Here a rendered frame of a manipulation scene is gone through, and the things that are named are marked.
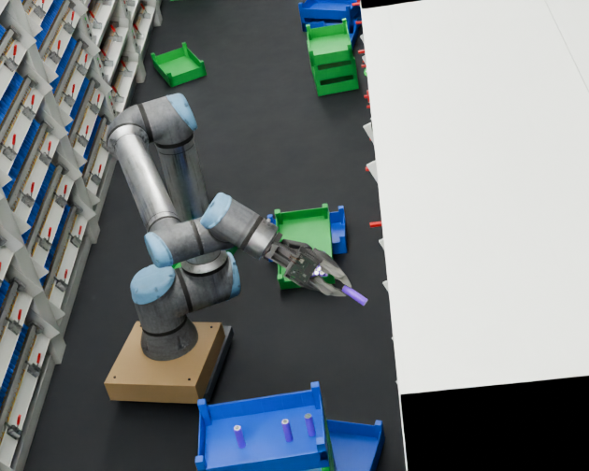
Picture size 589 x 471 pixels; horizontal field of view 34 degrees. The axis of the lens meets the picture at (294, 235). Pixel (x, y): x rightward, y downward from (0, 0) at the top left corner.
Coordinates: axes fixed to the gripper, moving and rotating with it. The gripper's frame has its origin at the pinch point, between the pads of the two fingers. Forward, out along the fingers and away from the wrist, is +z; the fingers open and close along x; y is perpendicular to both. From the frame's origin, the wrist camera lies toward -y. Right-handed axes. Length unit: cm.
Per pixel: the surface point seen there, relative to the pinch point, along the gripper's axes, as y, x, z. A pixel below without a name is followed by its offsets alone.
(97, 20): -231, -5, -141
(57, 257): -119, -74, -83
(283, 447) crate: 5.6, -39.5, 8.0
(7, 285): -74, -74, -84
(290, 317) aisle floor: -107, -43, 0
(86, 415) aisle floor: -73, -99, -41
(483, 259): 150, 41, -7
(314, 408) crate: -4.5, -30.9, 10.6
